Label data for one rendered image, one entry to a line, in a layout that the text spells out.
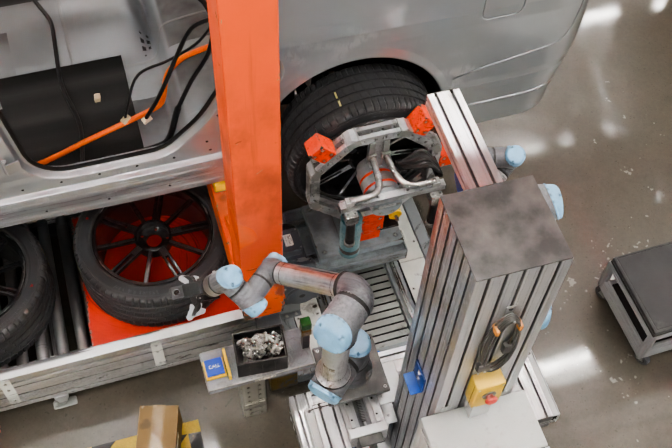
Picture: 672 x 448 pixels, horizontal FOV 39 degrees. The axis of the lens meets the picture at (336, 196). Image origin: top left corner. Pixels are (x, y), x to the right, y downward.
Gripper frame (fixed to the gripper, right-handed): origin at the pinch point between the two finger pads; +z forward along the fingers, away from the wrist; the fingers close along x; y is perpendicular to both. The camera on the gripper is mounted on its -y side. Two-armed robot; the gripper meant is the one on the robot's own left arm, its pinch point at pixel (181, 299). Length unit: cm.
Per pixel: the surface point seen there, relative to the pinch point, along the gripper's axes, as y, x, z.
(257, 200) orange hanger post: 16.5, 23.1, -35.8
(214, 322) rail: 39, -4, 55
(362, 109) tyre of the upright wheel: 74, 56, -29
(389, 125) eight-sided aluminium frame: 84, 49, -30
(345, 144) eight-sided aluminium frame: 68, 45, -22
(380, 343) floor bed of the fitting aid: 114, -27, 49
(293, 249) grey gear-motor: 76, 20, 43
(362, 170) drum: 83, 38, -8
